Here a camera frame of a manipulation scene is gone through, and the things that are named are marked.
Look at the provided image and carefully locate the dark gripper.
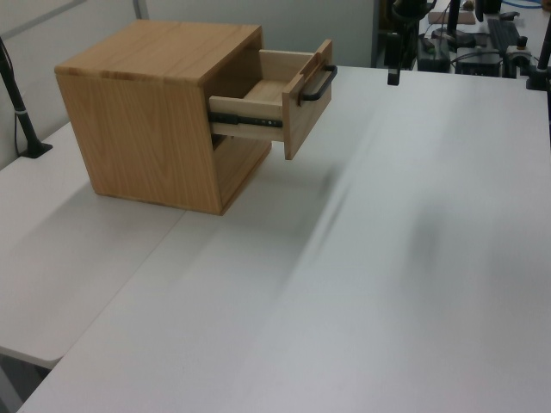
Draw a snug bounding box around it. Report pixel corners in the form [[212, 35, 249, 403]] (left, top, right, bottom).
[[386, 31, 404, 86]]

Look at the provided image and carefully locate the wooden drawer with handle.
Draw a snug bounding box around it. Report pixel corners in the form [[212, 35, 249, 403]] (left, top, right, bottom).
[[209, 39, 338, 161]]

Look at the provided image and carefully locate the wooden drawer with notch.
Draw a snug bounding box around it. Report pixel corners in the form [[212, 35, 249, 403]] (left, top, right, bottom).
[[213, 136, 273, 207]]

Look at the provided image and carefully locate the oak wooden drawer cabinet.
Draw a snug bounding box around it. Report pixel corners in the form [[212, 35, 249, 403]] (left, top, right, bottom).
[[54, 19, 273, 217]]

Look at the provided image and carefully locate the black equipment box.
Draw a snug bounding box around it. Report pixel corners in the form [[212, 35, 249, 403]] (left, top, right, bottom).
[[418, 36, 451, 72]]

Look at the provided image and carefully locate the black monitor stand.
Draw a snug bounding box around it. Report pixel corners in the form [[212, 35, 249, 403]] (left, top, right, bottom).
[[431, 0, 477, 49]]

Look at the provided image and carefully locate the black control box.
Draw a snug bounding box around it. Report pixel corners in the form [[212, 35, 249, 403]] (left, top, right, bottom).
[[455, 46, 505, 77]]

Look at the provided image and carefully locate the brown board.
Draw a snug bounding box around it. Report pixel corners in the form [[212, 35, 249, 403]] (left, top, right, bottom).
[[427, 11, 475, 25]]

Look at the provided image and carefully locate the black computer keyboard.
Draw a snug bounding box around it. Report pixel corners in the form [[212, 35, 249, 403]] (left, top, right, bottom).
[[487, 19, 521, 51]]

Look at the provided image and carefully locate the grey emergency stop button box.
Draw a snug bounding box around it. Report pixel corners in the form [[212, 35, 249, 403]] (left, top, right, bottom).
[[505, 37, 531, 66]]

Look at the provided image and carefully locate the black metal drawer handle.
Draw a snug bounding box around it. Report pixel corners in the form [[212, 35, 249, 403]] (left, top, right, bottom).
[[296, 65, 338, 104]]

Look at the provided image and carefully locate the black camera pole with clamp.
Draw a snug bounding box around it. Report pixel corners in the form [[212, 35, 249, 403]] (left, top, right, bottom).
[[524, 24, 551, 91]]

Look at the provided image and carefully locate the black camera pole with base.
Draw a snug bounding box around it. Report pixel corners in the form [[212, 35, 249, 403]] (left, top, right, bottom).
[[0, 36, 53, 158]]

